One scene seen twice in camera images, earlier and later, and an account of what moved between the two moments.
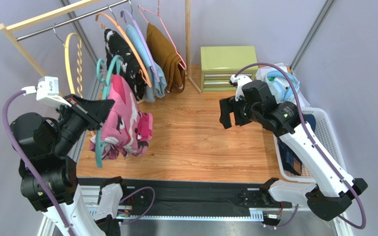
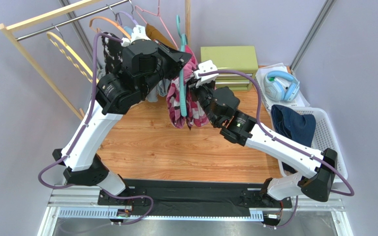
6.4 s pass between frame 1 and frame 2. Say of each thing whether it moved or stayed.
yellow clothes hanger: moved
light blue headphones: stayed
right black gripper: moved
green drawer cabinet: stayed
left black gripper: moved
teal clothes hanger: moved
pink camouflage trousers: moved
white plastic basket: stayed
